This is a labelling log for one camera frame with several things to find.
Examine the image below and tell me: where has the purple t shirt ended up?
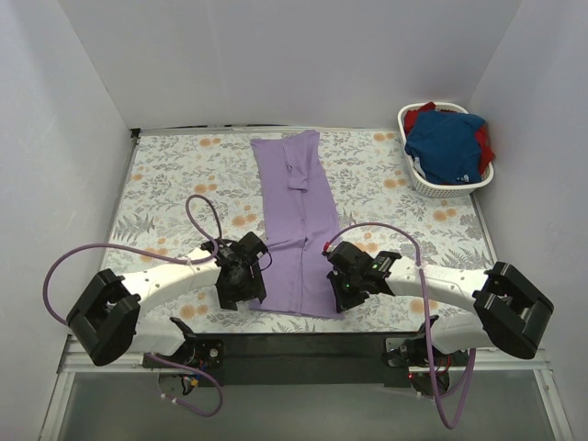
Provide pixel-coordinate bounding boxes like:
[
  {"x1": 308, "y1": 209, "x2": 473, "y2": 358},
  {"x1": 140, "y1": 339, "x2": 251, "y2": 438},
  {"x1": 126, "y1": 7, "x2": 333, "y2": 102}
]
[{"x1": 250, "y1": 130, "x2": 341, "y2": 319}]

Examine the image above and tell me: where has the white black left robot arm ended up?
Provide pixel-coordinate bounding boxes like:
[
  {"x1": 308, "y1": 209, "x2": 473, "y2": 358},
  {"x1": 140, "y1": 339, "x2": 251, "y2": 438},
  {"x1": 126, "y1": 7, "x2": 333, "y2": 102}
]
[{"x1": 66, "y1": 232, "x2": 268, "y2": 368}]

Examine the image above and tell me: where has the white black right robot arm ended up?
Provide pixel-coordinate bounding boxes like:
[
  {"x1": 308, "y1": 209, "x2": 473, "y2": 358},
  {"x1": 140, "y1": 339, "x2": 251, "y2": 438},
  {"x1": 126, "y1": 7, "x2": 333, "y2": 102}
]
[{"x1": 323, "y1": 242, "x2": 554, "y2": 366}]

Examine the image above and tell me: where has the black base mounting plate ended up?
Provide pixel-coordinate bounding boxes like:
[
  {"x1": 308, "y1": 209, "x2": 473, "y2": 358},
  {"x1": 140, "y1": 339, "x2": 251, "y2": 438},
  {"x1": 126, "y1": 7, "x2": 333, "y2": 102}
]
[{"x1": 141, "y1": 332, "x2": 427, "y2": 388}]

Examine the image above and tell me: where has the floral patterned table mat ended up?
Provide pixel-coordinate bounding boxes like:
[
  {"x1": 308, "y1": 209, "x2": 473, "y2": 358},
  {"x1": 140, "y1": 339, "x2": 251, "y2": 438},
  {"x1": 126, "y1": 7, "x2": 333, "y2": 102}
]
[{"x1": 104, "y1": 130, "x2": 495, "y2": 333}]

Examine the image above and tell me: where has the white perforated laundry basket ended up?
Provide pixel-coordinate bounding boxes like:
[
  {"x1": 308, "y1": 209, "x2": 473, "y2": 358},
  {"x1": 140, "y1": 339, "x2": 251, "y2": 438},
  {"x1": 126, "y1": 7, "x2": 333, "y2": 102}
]
[{"x1": 397, "y1": 101, "x2": 496, "y2": 198}]

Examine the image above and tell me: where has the blue t shirt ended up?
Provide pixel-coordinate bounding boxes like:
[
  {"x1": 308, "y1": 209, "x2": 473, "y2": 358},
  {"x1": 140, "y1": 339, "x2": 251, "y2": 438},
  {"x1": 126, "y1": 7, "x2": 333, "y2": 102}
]
[{"x1": 403, "y1": 108, "x2": 487, "y2": 186}]

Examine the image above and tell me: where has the red t shirt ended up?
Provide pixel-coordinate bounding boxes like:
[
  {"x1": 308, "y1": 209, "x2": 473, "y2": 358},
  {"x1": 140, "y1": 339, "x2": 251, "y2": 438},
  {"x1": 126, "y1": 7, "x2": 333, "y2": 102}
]
[{"x1": 403, "y1": 101, "x2": 496, "y2": 175}]

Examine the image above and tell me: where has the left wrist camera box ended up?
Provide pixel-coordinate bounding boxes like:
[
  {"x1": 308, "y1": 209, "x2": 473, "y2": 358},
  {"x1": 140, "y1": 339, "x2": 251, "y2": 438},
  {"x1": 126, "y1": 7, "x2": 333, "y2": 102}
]
[{"x1": 230, "y1": 232, "x2": 268, "y2": 266}]

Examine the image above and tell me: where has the aluminium front frame rail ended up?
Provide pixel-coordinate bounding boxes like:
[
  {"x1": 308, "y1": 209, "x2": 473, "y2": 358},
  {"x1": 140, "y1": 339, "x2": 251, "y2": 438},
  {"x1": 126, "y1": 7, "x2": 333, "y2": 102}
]
[{"x1": 58, "y1": 333, "x2": 550, "y2": 373}]

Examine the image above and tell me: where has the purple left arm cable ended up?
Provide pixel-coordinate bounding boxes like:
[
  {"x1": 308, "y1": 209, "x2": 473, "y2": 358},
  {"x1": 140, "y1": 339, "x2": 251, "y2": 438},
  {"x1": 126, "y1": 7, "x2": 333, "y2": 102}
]
[{"x1": 42, "y1": 194, "x2": 226, "y2": 418}]

